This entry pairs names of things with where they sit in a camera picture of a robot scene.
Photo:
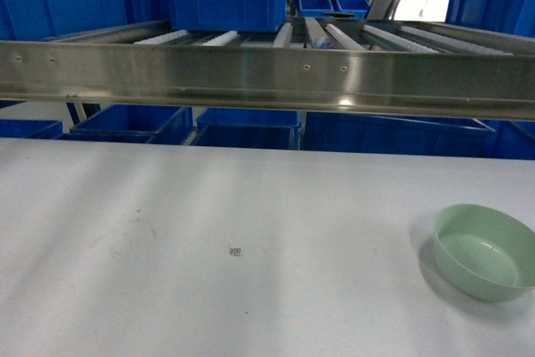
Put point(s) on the green plastic bowl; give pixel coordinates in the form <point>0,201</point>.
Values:
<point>483,252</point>

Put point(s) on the blue bin below shelf middle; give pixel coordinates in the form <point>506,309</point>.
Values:
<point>248,128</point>

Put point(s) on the blue bin below shelf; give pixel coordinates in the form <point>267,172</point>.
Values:
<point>396,135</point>
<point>137,124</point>
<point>248,128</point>

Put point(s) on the blue bin below shelf right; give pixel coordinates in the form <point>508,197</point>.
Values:
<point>396,135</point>

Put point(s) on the blue bin below shelf left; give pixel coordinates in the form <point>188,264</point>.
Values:
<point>137,124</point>

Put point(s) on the stainless steel roller shelf rack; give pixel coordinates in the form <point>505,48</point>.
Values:
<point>351,66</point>

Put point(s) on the small blue bin back left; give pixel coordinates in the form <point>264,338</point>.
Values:
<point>313,8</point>

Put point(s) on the small blue bin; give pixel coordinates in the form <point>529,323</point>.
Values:
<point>313,8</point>
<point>357,8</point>

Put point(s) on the small blue bin back right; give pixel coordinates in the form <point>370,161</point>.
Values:
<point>357,8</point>

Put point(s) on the grey office chair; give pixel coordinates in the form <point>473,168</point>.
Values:
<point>382,9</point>

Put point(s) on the blue bin far left below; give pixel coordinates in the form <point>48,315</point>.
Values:
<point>31,129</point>

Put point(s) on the blue crate upper right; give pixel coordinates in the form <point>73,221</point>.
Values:
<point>503,16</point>

